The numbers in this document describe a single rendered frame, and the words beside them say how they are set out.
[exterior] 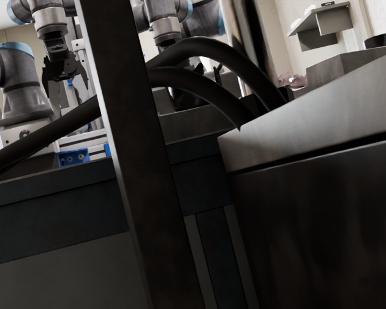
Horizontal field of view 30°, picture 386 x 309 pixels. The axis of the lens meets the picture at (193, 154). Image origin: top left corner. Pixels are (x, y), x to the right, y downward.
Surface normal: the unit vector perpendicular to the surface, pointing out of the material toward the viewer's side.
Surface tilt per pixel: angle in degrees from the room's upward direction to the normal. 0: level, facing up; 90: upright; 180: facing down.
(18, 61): 88
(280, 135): 90
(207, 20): 116
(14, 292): 90
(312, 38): 90
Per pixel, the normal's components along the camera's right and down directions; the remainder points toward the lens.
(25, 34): 0.10, -0.07
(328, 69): -0.85, 0.19
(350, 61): 0.47, -0.15
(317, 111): -0.95, 0.22
